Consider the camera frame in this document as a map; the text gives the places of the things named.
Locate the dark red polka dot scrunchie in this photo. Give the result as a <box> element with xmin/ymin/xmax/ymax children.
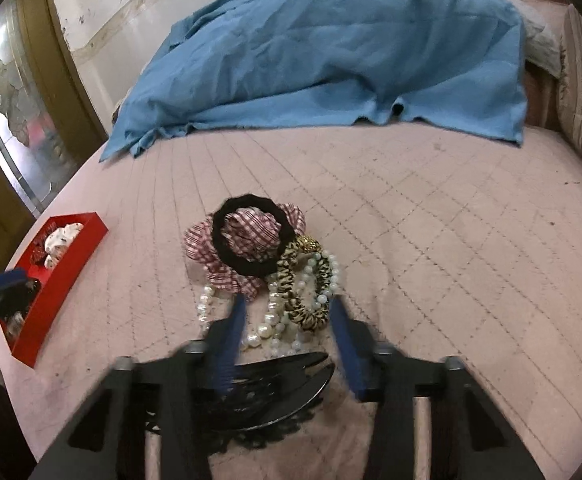
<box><xmin>29</xmin><ymin>231</ymin><xmax>51</xmax><ymax>266</ymax></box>

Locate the white cherry print scrunchie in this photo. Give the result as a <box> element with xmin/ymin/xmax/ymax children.
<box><xmin>44</xmin><ymin>222</ymin><xmax>84</xmax><ymax>270</ymax></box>

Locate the black rhinestone hair claw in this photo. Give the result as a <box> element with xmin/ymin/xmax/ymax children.
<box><xmin>145</xmin><ymin>350</ymin><xmax>337</xmax><ymax>453</ymax></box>

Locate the small pale bead bracelet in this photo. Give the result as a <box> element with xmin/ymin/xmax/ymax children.
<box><xmin>265</xmin><ymin>246</ymin><xmax>342</xmax><ymax>356</ymax></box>

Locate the plain black hair tie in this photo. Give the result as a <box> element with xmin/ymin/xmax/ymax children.
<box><xmin>211</xmin><ymin>193</ymin><xmax>298</xmax><ymax>279</ymax></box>

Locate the leopard print scrunchie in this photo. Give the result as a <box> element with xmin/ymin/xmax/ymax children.
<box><xmin>277</xmin><ymin>235</ymin><xmax>338</xmax><ymax>333</ymax></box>

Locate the red plaid scrunchie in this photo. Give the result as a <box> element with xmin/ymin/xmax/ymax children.
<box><xmin>184</xmin><ymin>194</ymin><xmax>306</xmax><ymax>300</ymax></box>

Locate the grey black organza scrunchie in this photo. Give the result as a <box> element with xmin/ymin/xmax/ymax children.
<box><xmin>4</xmin><ymin>311</ymin><xmax>26</xmax><ymax>341</ymax></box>

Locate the red tray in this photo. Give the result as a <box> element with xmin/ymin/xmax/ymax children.
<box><xmin>0</xmin><ymin>212</ymin><xmax>108</xmax><ymax>368</ymax></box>

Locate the brown wooden glass door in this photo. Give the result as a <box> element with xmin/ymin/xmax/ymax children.
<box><xmin>0</xmin><ymin>0</ymin><xmax>106</xmax><ymax>271</ymax></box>

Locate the blue blanket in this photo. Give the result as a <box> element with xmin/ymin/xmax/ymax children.
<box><xmin>102</xmin><ymin>0</ymin><xmax>526</xmax><ymax>159</ymax></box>

